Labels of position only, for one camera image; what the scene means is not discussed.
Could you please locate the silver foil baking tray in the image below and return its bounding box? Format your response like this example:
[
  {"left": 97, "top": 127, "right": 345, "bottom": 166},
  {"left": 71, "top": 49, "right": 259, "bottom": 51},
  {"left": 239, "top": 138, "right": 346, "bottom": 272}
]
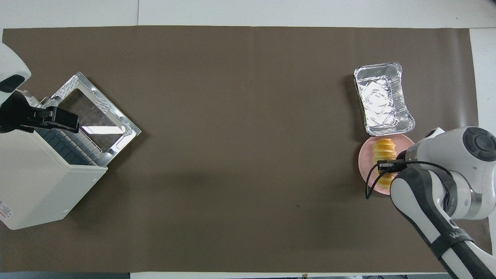
[{"left": 353, "top": 62, "right": 416, "bottom": 136}]

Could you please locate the wire oven rack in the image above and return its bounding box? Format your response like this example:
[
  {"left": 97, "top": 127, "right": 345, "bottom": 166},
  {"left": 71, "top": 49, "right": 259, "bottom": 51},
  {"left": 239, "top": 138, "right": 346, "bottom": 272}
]
[{"left": 35, "top": 128, "right": 113, "bottom": 166}]

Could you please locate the yellow ridged bread loaf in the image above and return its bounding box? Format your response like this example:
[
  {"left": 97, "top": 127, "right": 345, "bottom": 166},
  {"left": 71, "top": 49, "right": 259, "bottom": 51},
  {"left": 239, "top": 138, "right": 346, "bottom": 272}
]
[{"left": 373, "top": 138, "right": 398, "bottom": 190}]

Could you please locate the pink round plate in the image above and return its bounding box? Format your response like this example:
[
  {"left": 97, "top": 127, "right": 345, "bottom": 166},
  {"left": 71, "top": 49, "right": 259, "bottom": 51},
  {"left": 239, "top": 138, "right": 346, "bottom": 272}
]
[{"left": 358, "top": 133, "right": 416, "bottom": 195}]

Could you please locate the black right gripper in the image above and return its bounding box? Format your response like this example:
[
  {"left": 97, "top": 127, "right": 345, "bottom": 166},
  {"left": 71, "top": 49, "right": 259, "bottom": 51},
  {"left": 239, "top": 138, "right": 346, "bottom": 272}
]
[{"left": 378, "top": 152, "right": 407, "bottom": 174}]

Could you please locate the glass oven door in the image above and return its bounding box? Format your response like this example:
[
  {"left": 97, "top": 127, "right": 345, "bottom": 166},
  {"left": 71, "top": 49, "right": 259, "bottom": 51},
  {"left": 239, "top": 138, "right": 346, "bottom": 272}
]
[{"left": 41, "top": 72, "right": 142, "bottom": 155}]

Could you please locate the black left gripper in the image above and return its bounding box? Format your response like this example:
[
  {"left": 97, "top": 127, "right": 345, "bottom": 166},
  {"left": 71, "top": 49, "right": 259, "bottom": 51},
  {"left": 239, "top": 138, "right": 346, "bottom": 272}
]
[{"left": 0, "top": 91, "right": 80, "bottom": 134}]

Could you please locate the cream toaster oven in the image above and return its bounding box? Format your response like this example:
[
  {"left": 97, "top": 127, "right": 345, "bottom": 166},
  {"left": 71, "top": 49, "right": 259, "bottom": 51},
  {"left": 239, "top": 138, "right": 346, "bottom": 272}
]
[{"left": 0, "top": 91, "right": 108, "bottom": 230}]

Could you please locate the brown table mat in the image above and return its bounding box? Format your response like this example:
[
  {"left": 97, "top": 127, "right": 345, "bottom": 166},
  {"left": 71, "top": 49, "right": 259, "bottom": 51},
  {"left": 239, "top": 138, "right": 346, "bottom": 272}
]
[{"left": 0, "top": 26, "right": 494, "bottom": 274}]

